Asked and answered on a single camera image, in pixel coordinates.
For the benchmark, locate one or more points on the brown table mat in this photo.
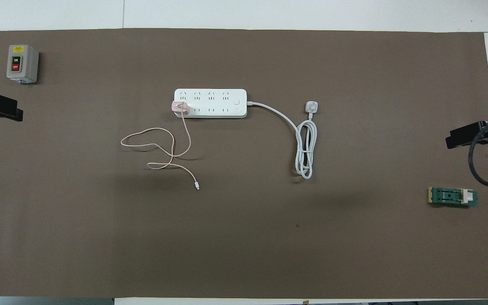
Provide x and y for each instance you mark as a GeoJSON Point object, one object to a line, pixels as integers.
{"type": "Point", "coordinates": [244, 237]}

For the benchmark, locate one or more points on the green circuit board module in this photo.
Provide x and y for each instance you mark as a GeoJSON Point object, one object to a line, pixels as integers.
{"type": "Point", "coordinates": [451, 197]}

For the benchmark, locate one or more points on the pink charger plug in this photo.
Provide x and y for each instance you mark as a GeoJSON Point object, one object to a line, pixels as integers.
{"type": "Point", "coordinates": [180, 107]}

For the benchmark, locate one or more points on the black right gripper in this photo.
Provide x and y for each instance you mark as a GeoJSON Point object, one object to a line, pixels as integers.
{"type": "Point", "coordinates": [466, 134]}

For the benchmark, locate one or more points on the gray on-off switch box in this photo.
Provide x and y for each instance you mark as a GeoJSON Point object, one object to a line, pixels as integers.
{"type": "Point", "coordinates": [22, 63]}

